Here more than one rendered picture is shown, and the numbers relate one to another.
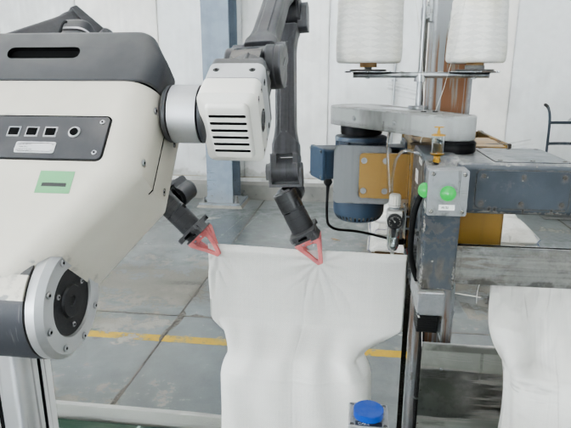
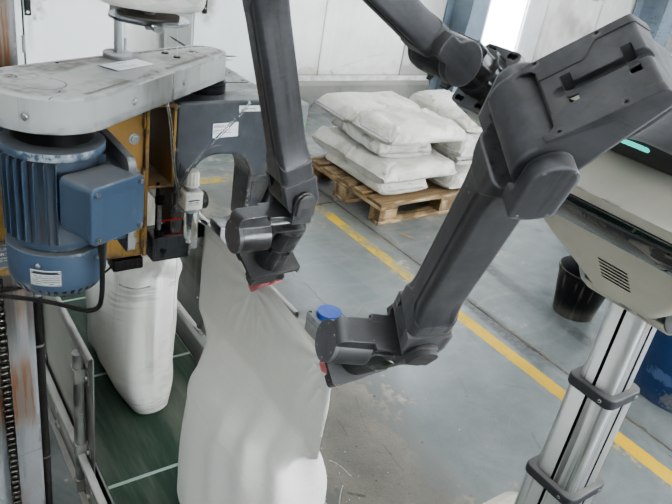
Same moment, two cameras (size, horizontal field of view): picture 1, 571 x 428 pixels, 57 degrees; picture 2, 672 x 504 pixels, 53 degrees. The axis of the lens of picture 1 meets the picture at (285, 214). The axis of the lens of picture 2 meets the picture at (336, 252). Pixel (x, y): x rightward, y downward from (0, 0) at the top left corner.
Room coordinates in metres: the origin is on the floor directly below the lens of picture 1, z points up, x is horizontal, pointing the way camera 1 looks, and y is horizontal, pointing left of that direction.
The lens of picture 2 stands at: (1.90, 0.75, 1.71)
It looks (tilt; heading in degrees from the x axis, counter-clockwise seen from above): 27 degrees down; 224
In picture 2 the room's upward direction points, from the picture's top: 10 degrees clockwise
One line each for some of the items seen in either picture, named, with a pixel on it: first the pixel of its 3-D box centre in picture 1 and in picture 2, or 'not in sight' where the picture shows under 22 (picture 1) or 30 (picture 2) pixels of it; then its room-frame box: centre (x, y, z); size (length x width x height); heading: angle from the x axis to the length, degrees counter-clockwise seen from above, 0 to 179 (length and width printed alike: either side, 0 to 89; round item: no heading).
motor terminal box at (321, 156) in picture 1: (327, 166); (103, 209); (1.50, -0.12, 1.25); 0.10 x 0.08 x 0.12; 17
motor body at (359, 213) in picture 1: (359, 177); (56, 211); (1.53, -0.22, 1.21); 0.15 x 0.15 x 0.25
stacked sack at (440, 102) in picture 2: not in sight; (455, 110); (-1.94, -2.00, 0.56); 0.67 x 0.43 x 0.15; 82
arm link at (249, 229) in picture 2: (288, 183); (268, 217); (1.27, -0.01, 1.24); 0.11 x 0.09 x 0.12; 171
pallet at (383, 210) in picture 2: not in sight; (407, 180); (-1.61, -2.02, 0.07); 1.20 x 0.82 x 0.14; 174
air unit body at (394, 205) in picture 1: (395, 225); (191, 206); (1.25, -0.27, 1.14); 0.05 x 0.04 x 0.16; 172
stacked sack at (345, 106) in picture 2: not in sight; (370, 106); (-1.33, -2.24, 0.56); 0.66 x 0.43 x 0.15; 170
